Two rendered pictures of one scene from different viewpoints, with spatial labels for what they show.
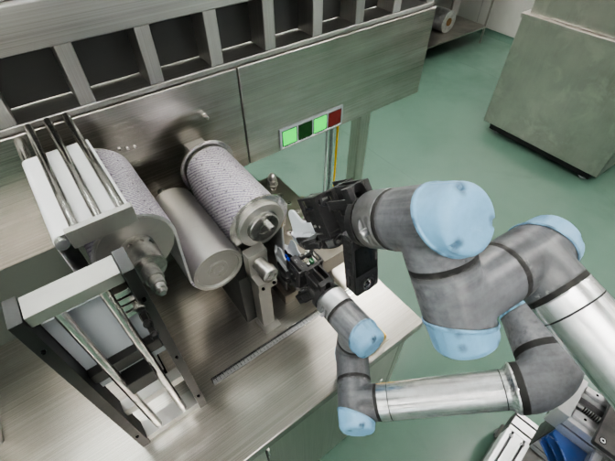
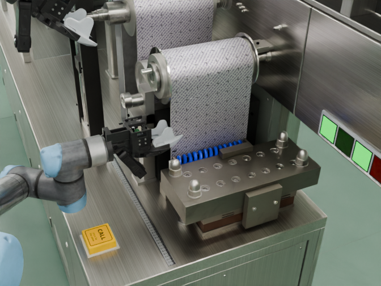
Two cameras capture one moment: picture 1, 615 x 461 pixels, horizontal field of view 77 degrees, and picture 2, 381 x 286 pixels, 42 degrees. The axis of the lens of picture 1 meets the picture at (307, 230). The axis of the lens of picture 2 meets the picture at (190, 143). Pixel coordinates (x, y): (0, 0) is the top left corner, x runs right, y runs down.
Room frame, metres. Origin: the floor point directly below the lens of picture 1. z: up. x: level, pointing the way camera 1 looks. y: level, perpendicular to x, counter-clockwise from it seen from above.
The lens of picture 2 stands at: (0.90, -1.01, 1.84)
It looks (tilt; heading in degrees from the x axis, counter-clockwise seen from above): 35 degrees down; 101
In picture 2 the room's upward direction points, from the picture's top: 1 degrees clockwise
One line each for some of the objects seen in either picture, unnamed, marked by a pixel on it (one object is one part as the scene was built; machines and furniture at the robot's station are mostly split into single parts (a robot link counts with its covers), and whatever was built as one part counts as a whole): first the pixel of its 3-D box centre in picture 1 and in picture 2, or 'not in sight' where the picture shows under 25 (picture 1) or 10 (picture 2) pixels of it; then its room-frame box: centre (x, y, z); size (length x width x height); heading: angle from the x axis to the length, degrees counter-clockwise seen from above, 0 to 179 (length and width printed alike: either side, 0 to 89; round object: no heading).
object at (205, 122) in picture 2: (259, 223); (210, 123); (0.74, 0.13, 1.11); 0.23 x 0.01 x 0.18; 37
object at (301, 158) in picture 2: (272, 178); (302, 156); (0.99, 0.12, 1.05); 0.04 x 0.04 x 0.04
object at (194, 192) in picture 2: not in sight; (194, 187); (0.73, -0.08, 1.05); 0.04 x 0.04 x 0.04
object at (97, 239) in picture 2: not in sight; (98, 238); (0.51, -0.16, 0.91); 0.07 x 0.07 x 0.02; 37
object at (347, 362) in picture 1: (351, 356); (64, 188); (0.40, -0.10, 1.01); 0.11 x 0.08 x 0.11; 179
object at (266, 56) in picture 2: not in sight; (256, 57); (0.83, 0.28, 1.25); 0.07 x 0.04 x 0.04; 37
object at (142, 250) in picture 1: (143, 259); (117, 12); (0.43, 0.29, 1.33); 0.06 x 0.06 x 0.06; 37
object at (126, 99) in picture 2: (268, 273); (126, 100); (0.51, 0.09, 1.18); 0.04 x 0.02 x 0.04; 127
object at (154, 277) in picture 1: (156, 281); (96, 15); (0.38, 0.26, 1.33); 0.06 x 0.03 x 0.03; 37
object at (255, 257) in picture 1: (264, 294); (141, 137); (0.54, 0.11, 1.05); 0.06 x 0.05 x 0.31; 37
